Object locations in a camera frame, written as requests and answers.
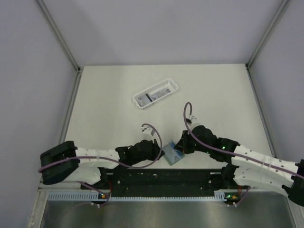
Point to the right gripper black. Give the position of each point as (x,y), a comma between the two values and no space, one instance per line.
(182,145)

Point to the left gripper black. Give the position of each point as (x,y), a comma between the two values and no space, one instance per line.
(156,150)

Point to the green card holder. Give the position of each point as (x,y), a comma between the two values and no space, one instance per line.
(167,147)

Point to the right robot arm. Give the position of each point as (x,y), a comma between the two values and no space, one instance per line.
(246,167)

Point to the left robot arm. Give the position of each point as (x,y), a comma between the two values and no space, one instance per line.
(68,162)

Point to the card in basket left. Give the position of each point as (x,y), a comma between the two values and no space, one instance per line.
(143,100)

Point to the card in basket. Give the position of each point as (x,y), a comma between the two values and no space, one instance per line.
(143,100)
(160,94)

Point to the card in basket right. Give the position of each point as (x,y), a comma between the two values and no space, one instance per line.
(160,94)

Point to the white plastic basket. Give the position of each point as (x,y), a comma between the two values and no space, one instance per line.
(166,83)

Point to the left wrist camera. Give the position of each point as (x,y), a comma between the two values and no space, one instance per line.
(147,131)

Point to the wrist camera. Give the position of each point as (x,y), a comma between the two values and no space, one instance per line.
(147,131)
(192,121)

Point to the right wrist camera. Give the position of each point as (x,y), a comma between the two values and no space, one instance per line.
(192,121)

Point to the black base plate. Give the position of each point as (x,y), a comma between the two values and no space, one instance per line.
(164,182)

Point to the left aluminium frame post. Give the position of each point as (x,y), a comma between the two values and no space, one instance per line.
(57,34)

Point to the aluminium frame post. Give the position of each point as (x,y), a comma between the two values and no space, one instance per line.
(284,4)
(57,34)

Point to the right aluminium frame post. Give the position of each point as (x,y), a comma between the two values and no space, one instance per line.
(284,4)

